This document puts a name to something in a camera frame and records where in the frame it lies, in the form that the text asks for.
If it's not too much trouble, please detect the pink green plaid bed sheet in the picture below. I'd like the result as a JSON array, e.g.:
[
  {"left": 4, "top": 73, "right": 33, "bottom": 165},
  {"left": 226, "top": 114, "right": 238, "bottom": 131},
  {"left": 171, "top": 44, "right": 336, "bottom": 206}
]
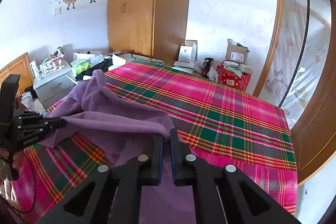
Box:
[{"left": 10, "top": 61, "right": 298, "bottom": 224}]

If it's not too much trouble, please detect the bright green tissue pack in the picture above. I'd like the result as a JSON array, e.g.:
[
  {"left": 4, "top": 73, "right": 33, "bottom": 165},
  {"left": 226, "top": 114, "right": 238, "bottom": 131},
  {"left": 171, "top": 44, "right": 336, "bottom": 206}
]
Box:
[{"left": 71, "top": 60, "right": 91, "bottom": 75}]

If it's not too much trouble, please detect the printed plastic door curtain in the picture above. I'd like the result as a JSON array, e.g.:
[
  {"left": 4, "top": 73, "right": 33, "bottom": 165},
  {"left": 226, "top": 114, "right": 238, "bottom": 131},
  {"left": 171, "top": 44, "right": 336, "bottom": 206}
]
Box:
[{"left": 262, "top": 0, "right": 332, "bottom": 130}]

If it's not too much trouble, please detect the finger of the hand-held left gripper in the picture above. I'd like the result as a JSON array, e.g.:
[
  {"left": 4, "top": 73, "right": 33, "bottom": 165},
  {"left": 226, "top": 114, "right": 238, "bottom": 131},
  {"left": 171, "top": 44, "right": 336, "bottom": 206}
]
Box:
[{"left": 39, "top": 116, "right": 67, "bottom": 132}]

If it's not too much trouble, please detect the grey drawer cabinet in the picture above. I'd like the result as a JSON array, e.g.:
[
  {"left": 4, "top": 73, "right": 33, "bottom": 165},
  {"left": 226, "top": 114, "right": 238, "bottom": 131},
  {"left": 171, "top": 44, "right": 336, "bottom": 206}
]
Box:
[{"left": 33, "top": 61, "right": 76, "bottom": 109}]

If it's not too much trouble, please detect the black cloth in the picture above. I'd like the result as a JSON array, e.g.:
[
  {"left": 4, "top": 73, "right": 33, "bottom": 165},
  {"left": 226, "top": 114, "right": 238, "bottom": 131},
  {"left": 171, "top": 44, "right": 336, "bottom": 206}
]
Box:
[{"left": 76, "top": 59, "right": 114, "bottom": 81}]

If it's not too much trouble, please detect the black handled tool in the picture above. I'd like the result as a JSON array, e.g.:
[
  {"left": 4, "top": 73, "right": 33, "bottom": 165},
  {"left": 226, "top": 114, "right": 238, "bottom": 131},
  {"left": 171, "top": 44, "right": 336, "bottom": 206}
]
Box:
[{"left": 202, "top": 57, "right": 214, "bottom": 77}]

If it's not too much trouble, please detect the wooden door frame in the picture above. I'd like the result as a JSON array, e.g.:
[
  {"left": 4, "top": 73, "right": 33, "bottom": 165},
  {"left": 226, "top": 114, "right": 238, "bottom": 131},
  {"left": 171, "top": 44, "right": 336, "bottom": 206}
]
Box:
[{"left": 253, "top": 0, "right": 286, "bottom": 98}]

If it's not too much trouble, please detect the cardboard box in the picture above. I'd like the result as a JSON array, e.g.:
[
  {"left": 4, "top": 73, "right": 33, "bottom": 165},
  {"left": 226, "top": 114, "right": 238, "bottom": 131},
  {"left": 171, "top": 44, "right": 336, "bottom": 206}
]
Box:
[{"left": 226, "top": 39, "right": 249, "bottom": 63}]

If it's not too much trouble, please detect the wooden wardrobe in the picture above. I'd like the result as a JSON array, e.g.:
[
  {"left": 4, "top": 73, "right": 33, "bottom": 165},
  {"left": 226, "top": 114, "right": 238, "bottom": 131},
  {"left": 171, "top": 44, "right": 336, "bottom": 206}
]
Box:
[{"left": 108, "top": 0, "right": 193, "bottom": 64}]

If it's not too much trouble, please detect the purple fleece top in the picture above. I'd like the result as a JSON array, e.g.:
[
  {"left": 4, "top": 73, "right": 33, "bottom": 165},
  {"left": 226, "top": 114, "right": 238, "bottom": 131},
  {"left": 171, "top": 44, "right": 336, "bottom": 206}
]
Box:
[{"left": 39, "top": 69, "right": 195, "bottom": 224}]

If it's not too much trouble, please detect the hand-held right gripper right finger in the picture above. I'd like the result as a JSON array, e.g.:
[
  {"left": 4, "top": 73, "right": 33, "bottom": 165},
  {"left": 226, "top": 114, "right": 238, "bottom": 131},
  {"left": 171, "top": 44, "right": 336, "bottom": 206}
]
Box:
[{"left": 170, "top": 129, "right": 302, "bottom": 224}]

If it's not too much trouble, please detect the person's left hand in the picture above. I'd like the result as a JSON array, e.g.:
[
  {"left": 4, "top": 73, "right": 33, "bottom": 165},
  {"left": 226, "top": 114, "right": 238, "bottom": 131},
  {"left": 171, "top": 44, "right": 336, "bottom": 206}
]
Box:
[{"left": 12, "top": 150, "right": 25, "bottom": 170}]

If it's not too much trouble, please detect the wooden headboard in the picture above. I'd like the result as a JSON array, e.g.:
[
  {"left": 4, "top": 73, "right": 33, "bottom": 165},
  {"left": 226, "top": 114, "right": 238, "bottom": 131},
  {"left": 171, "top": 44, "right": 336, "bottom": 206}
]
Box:
[{"left": 0, "top": 52, "right": 34, "bottom": 98}]

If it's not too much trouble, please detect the crumpled white plastic bag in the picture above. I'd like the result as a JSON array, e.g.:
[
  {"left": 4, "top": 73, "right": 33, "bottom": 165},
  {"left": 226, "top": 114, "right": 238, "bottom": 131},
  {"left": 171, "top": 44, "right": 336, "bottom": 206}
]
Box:
[{"left": 207, "top": 66, "right": 219, "bottom": 82}]

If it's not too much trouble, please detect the white flat box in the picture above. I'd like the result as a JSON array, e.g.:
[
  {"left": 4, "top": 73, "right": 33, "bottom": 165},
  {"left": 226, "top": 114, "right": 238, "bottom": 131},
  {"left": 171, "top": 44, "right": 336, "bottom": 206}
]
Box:
[{"left": 172, "top": 60, "right": 196, "bottom": 69}]

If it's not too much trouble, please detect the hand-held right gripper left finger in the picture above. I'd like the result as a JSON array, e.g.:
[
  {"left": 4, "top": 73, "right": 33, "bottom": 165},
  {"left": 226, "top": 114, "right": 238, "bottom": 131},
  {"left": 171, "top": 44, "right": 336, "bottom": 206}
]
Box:
[{"left": 35, "top": 135, "right": 164, "bottom": 224}]

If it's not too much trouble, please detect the black cable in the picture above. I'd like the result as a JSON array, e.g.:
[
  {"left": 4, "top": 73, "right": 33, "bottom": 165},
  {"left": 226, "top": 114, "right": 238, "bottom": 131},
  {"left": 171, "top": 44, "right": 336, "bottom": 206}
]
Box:
[{"left": 0, "top": 158, "right": 38, "bottom": 214}]

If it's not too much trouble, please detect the wooden door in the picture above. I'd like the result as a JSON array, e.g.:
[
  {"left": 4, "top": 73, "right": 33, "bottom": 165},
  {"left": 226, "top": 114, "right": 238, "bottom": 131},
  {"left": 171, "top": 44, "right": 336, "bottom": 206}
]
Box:
[{"left": 290, "top": 27, "right": 336, "bottom": 185}]

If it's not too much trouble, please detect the red gift box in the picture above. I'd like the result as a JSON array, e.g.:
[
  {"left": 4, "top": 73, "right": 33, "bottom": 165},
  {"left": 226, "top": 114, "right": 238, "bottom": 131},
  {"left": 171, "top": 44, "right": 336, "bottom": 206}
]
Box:
[{"left": 217, "top": 60, "right": 253, "bottom": 92}]

